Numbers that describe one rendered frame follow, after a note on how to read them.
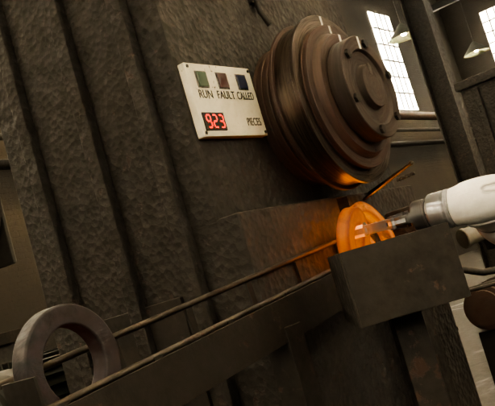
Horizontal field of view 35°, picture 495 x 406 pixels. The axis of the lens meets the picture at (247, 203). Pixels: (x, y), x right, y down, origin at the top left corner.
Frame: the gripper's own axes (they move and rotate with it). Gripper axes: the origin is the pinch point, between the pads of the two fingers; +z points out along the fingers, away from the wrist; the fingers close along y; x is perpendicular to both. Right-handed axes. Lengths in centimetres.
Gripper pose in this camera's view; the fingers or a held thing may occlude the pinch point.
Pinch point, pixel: (354, 232)
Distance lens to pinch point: 199.2
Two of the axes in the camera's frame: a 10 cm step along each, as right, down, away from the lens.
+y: 5.2, -0.9, 8.5
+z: -8.1, 2.5, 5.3
